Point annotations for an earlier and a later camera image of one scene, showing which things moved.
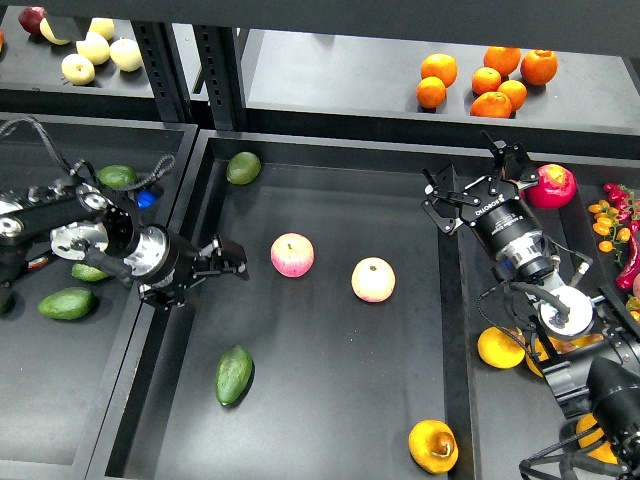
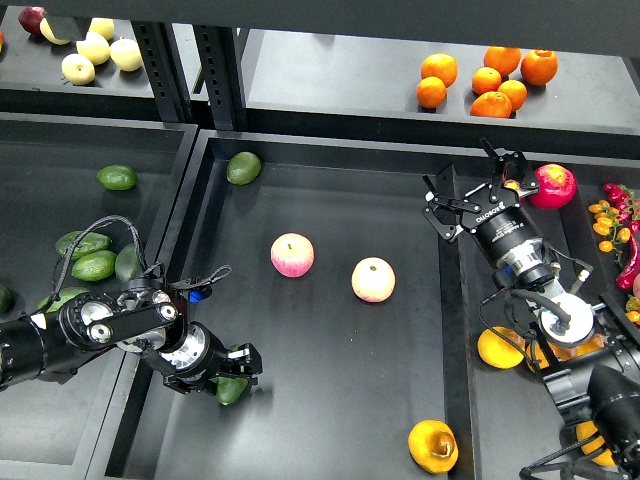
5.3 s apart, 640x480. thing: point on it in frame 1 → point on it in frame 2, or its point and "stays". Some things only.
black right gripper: (502, 219) stays
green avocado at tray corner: (243, 168) stays
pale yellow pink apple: (373, 279) stays
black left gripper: (162, 264) → (195, 360)
